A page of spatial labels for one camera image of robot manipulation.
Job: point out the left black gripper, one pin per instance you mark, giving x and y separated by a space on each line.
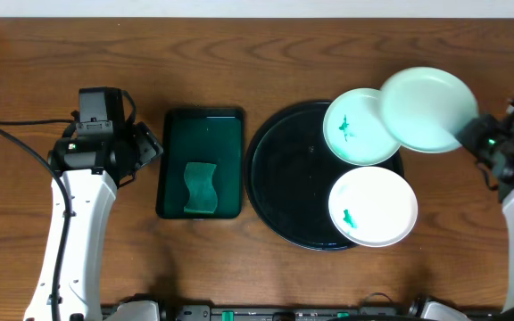
147 144

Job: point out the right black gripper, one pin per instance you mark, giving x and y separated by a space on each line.
470 135

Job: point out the light green plate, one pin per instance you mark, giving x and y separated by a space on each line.
353 130
424 108

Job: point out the green sponge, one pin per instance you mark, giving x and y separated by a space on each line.
202 198

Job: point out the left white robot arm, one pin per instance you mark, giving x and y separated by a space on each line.
91 167

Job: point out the rectangular dark green tray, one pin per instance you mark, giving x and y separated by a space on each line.
207 135

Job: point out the round black tray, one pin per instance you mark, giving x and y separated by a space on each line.
289 172

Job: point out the light green plate top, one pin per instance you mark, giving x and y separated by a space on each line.
353 130

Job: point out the white plate with green stain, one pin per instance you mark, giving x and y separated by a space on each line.
373 206

